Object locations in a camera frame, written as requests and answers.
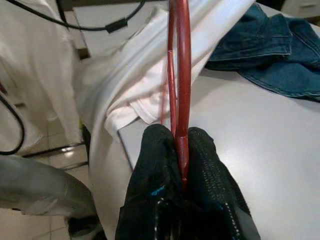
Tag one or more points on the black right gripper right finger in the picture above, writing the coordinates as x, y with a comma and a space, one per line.
210, 187

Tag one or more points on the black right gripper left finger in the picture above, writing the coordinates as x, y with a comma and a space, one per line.
152, 170

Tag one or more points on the white polo shirt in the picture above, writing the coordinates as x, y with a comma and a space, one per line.
130, 75

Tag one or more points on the red plastic clothes hanger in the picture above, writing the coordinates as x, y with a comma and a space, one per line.
184, 75

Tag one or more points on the metal clothes rack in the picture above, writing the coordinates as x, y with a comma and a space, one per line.
63, 149

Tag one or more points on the plain white t-shirt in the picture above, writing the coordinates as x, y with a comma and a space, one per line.
37, 75

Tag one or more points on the blue denim jeans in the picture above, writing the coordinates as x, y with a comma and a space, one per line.
262, 45

